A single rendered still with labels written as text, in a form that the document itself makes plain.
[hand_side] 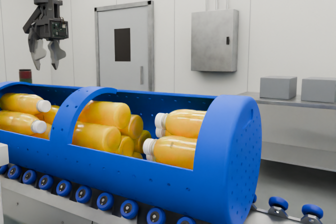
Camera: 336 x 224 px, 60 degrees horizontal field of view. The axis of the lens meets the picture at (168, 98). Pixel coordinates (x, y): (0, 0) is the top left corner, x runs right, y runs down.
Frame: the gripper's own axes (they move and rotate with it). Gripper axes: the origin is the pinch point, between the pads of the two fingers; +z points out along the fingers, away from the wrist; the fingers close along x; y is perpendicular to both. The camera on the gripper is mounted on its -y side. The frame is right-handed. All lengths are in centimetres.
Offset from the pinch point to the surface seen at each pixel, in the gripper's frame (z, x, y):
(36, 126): 17.9, -6.4, 2.5
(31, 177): 32.4, -9.9, 4.0
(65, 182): 31.5, -9.1, 17.5
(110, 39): -39, 334, -265
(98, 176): 25.4, -12.4, 33.1
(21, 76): 6, 34, -65
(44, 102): 11.7, -0.8, -0.7
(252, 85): 32, 332, -18
